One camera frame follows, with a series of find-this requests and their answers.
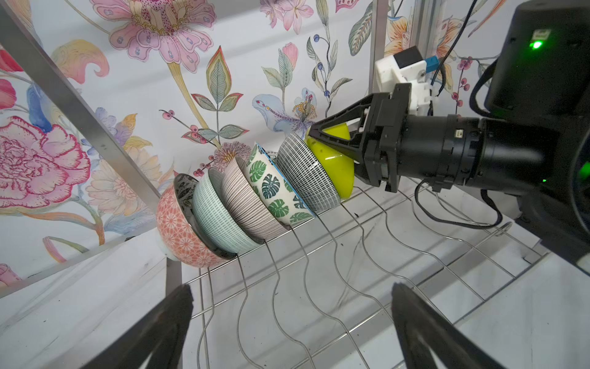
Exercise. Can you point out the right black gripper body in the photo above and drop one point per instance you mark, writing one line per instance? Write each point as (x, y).
(443, 151)

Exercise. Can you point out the lime green plastic bowl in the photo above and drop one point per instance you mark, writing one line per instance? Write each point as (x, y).
(338, 167)

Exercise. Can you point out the green leaf pattern bowl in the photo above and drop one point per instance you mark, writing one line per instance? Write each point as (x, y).
(274, 189)

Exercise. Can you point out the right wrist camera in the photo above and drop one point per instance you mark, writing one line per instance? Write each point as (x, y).
(408, 67)

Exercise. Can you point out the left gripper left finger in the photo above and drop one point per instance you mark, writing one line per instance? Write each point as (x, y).
(157, 340)

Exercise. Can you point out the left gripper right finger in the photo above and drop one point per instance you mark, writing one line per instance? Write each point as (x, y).
(426, 337)

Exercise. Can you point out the pink striped ceramic bowl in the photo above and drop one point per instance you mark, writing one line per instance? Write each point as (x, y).
(245, 206)

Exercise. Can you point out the dark blue floral bowl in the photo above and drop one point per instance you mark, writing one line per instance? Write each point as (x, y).
(307, 175)

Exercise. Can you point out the two-tier steel dish rack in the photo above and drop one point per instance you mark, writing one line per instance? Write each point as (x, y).
(185, 87)

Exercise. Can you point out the pale green ceramic bowl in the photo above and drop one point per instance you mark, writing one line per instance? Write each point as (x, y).
(215, 220)

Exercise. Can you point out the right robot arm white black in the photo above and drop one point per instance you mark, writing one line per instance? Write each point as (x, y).
(528, 137)

